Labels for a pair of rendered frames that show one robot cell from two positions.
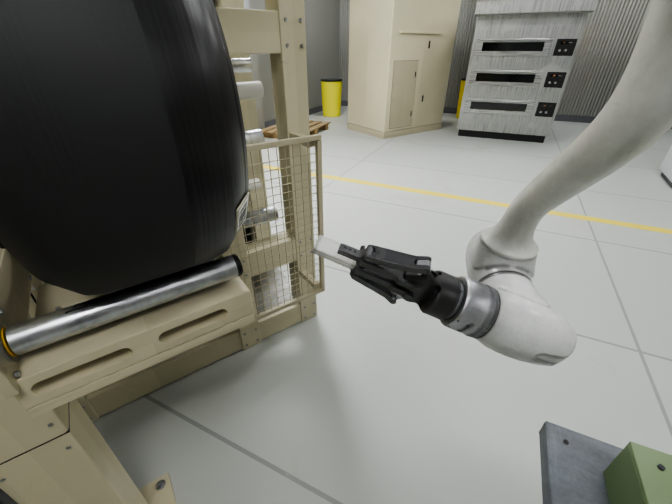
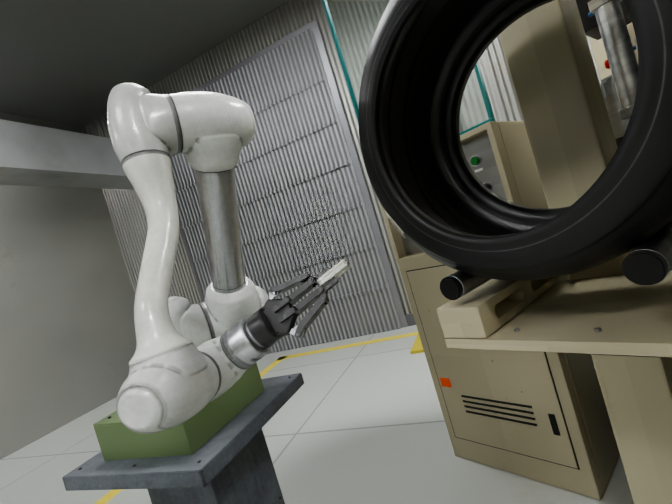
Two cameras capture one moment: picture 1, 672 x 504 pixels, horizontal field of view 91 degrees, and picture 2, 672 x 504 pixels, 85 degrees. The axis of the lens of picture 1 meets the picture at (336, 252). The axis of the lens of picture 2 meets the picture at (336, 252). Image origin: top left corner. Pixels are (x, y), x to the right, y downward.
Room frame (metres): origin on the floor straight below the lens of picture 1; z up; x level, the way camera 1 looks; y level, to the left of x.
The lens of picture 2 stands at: (1.18, -0.03, 1.04)
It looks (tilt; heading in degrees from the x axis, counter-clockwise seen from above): 1 degrees down; 177
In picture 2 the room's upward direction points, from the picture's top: 17 degrees counter-clockwise
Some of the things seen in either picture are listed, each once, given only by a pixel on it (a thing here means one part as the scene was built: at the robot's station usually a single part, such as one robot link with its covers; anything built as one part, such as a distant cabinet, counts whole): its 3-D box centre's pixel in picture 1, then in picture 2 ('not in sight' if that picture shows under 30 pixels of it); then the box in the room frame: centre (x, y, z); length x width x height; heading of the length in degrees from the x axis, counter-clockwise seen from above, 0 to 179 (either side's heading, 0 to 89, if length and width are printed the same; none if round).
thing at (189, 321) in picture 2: not in sight; (173, 333); (0.03, -0.51, 0.92); 0.18 x 0.16 x 0.22; 117
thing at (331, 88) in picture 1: (331, 97); not in sight; (7.67, 0.09, 0.35); 0.46 x 0.45 x 0.71; 65
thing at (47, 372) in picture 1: (147, 327); (504, 292); (0.42, 0.34, 0.84); 0.36 x 0.09 x 0.06; 126
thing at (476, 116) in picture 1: (514, 75); not in sight; (5.75, -2.76, 0.89); 1.40 x 1.07 x 1.79; 67
